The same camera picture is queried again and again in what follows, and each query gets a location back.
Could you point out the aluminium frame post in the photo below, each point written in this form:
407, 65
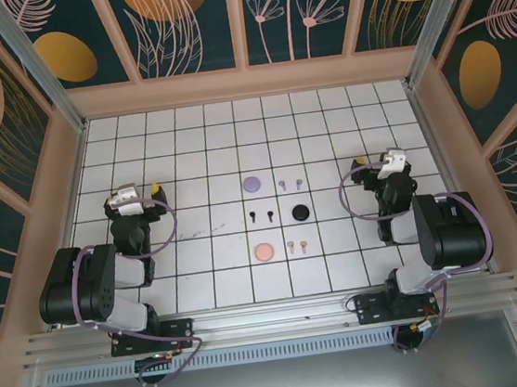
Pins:
439, 14
33, 65

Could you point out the pink earbud charging case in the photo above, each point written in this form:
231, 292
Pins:
263, 252

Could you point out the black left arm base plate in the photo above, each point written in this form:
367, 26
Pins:
176, 331

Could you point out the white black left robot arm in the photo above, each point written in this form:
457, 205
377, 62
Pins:
64, 290

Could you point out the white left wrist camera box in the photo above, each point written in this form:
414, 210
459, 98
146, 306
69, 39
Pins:
125, 200

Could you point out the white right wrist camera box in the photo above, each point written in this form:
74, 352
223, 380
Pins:
391, 164

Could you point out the aluminium side rail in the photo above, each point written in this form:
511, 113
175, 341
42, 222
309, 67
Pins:
441, 158

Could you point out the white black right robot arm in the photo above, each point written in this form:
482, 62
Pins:
455, 236

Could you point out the black earbud charging case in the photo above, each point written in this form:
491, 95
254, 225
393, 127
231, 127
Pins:
301, 212

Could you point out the aluminium mounting rail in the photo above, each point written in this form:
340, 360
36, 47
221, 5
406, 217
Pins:
272, 318

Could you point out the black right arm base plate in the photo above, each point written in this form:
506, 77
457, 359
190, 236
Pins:
374, 308

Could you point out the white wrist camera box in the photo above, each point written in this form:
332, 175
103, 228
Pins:
391, 164
125, 200

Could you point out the purple earbud charging case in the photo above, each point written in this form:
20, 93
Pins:
252, 184

